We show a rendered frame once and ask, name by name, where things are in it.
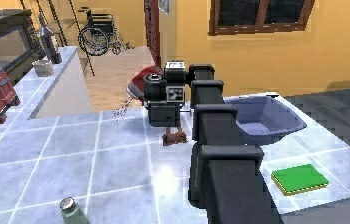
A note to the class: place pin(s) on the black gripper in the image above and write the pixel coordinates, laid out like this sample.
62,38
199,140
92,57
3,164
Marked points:
163,115

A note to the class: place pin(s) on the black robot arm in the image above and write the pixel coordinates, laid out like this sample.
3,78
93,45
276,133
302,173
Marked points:
229,186

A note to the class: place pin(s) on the white tiled kitchen counter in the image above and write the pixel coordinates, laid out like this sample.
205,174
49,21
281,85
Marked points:
66,96

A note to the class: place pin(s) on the black thin-legged stand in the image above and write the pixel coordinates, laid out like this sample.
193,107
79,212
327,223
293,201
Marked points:
89,63

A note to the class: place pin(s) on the small brown object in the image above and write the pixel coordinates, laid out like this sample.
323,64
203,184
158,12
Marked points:
174,137

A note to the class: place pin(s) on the black wheelchair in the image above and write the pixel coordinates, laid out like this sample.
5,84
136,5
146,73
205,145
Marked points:
94,40

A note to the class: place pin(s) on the red-brown room door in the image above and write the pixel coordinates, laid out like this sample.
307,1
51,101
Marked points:
153,30

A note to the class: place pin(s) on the grey cup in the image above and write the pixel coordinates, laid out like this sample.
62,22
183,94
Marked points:
43,68

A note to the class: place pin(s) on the dark glass bottle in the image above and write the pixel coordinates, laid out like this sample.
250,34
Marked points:
51,45

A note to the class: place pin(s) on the grey-capped green shaker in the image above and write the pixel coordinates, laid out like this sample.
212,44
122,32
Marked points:
72,211

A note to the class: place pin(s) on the black microwave oven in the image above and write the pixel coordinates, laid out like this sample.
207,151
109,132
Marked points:
6,46

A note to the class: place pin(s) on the blue bowl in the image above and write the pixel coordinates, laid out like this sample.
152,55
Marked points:
266,116

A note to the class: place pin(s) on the brown-framed window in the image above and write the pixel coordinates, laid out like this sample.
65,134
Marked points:
259,29

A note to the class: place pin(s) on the green book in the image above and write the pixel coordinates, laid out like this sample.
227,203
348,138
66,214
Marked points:
299,178

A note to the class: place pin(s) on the framed wall picture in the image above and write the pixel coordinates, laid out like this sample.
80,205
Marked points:
164,5

